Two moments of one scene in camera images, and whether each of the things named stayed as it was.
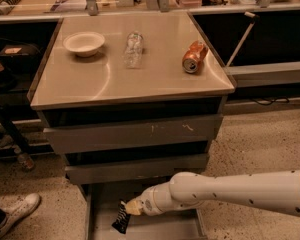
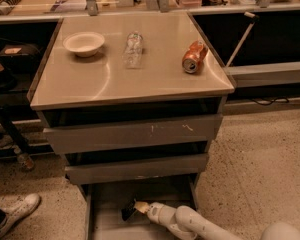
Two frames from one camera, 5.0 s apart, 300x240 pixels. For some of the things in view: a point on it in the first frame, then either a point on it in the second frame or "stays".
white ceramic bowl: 84,43 stays
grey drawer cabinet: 130,101 stays
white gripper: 146,202 -> 154,211
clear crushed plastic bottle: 134,49 stays
